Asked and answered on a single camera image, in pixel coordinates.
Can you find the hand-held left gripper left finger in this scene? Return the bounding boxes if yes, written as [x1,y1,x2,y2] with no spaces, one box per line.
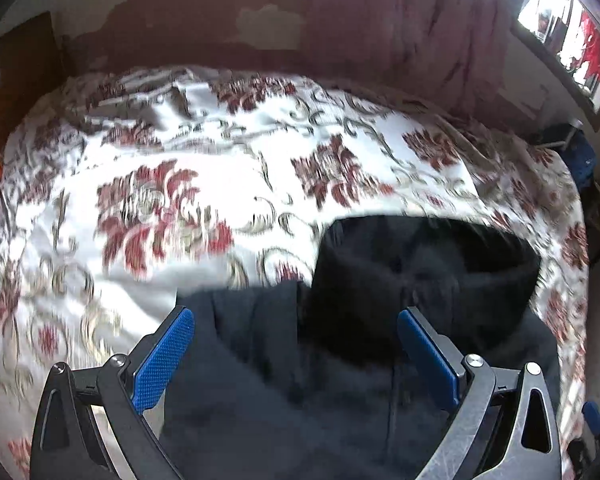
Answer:
[29,306,197,480]

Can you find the floral white red bedspread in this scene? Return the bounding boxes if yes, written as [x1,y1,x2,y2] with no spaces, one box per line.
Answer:
[0,65,591,480]

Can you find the blue cloth bundle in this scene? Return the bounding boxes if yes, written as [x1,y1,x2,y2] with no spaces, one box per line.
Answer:
[541,122,599,187]

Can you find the red hanging garment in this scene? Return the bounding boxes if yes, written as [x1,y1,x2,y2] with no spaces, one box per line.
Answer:
[577,11,600,82]

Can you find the black hooded jacket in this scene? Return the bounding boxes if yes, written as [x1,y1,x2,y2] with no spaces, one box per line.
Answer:
[157,214,561,480]

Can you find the purple curtain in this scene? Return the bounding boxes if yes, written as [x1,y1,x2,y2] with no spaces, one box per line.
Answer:
[390,0,512,128]

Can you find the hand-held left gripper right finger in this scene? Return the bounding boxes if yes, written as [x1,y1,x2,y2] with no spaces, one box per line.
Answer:
[396,306,563,480]

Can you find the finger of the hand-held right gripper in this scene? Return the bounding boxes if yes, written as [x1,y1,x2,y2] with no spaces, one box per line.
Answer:
[581,400,600,437]

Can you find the brown wooden headboard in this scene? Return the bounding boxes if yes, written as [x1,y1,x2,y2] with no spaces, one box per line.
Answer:
[0,10,66,151]

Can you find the dark framed window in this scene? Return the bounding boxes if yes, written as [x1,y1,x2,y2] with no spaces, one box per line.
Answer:
[507,0,600,132]

